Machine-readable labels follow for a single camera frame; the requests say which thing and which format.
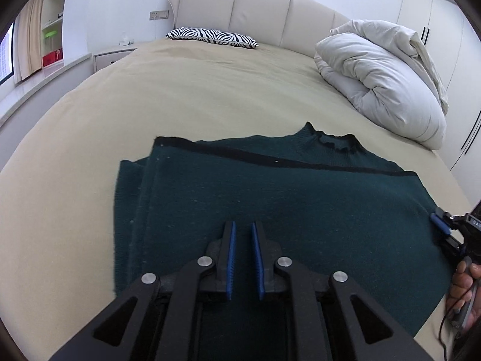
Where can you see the white folded duvet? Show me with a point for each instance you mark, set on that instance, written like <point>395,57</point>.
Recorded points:
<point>388,76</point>

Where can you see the black framed window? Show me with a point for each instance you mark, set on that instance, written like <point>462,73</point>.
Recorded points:
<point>6,55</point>

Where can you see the beige bed with sheet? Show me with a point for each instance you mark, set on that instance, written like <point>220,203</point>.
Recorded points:
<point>57,188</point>

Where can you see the green item on shelf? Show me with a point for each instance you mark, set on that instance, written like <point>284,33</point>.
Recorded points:
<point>50,34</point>

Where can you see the dark green knit sweater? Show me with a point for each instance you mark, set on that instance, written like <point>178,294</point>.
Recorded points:
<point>329,202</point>

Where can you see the white wall shelf unit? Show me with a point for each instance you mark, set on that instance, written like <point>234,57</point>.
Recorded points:
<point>52,14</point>

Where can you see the white wardrobe with black handles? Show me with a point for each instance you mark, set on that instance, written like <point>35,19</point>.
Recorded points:
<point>455,49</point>

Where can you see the wall switch panel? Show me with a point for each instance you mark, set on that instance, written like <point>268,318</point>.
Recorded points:
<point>159,15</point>

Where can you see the red storage box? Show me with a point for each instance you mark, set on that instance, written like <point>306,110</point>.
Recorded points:
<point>52,57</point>

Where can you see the white bedside table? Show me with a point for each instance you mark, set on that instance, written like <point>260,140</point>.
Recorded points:
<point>103,59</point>

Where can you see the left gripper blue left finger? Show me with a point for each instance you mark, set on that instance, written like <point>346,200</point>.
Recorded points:
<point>154,318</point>

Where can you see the white tissue box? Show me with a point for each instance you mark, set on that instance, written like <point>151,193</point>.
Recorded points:
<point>126,42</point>

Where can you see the zebra print pillow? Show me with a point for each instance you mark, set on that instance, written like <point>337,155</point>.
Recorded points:
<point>212,36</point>

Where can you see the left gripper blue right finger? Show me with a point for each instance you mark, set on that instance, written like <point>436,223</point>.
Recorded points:
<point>329,317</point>

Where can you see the cream padded headboard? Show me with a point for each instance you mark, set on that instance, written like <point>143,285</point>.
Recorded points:
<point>295,25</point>

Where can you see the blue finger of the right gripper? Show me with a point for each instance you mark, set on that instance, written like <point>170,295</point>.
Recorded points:
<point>440,224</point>

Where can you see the beige curtain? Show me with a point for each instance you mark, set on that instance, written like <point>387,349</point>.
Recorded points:
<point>27,58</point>

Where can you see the right hand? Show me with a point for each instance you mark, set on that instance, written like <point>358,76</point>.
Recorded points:
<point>460,292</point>

